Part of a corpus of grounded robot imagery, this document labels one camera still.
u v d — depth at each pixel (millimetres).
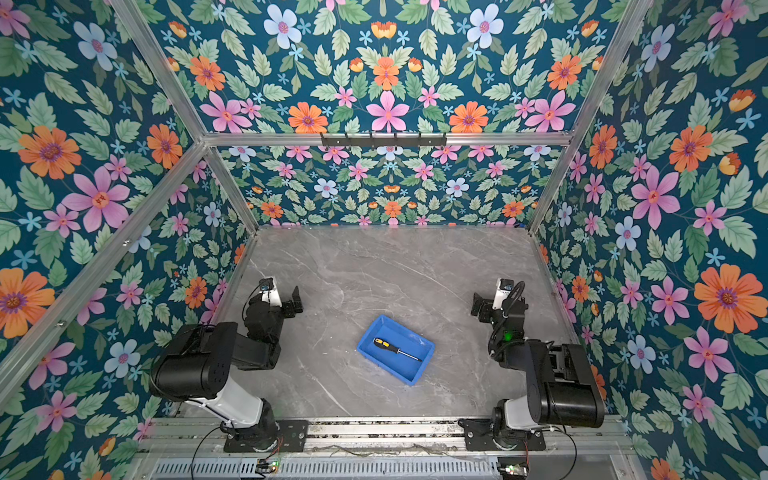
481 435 733
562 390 443
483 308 827
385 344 869
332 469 766
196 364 468
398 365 841
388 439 746
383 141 927
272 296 803
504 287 800
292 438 734
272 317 747
